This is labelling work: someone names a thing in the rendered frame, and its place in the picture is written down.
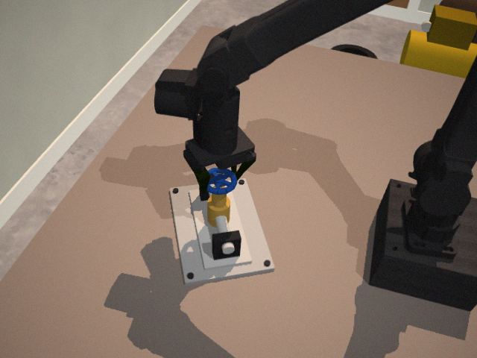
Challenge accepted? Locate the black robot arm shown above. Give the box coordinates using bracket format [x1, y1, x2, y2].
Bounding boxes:
[154, 0, 477, 260]

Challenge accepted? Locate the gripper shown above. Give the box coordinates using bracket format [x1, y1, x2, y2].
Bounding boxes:
[183, 121, 256, 193]

